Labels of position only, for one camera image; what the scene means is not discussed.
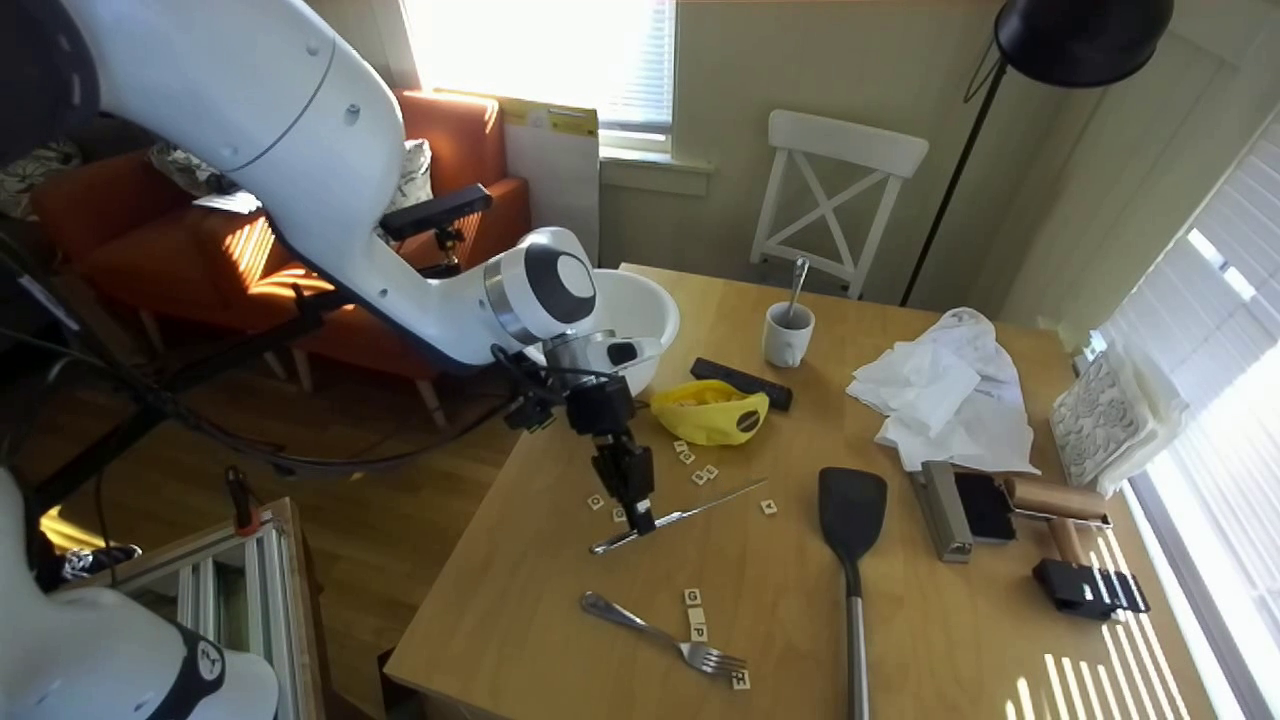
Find orange armchair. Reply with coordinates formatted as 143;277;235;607
30;84;537;397

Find black camera stand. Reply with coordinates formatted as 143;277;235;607
376;179;497;269

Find silver fork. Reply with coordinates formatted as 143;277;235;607
576;589;752;685

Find black comb-like tool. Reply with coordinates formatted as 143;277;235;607
1030;557;1150;622

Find steel block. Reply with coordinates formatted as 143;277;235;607
917;459;978;565

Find bright window with blind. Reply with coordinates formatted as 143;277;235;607
395;0;681;136

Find white plastic colander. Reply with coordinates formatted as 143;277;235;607
583;265;683;400

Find black bar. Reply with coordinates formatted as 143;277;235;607
687;351;794;417

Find short wooden handle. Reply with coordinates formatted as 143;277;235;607
1043;517;1093;571

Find small black box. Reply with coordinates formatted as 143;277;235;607
953;469;1020;542

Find silver table knife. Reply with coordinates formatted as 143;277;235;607
587;476;772;561

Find black floor lamp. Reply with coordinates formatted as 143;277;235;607
896;0;1181;311

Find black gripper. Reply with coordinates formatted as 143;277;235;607
562;373;664;539

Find wooden handled brush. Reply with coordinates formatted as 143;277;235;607
998;470;1111;526

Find white cardboard panel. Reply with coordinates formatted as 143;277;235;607
497;92;606;265

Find metal spoon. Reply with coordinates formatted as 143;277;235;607
784;257;814;330

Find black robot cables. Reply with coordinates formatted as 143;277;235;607
0;222;537;489

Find white metal rack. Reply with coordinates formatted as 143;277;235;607
37;496;333;720

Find white wooden chair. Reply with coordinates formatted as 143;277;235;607
749;102;935;303

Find white mug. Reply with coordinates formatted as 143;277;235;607
760;300;821;374

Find large slatted window blind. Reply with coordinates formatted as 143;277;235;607
1093;111;1280;720

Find white crumpled cloth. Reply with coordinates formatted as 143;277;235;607
843;303;1038;479

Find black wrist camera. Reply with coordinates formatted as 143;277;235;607
501;348;576;432

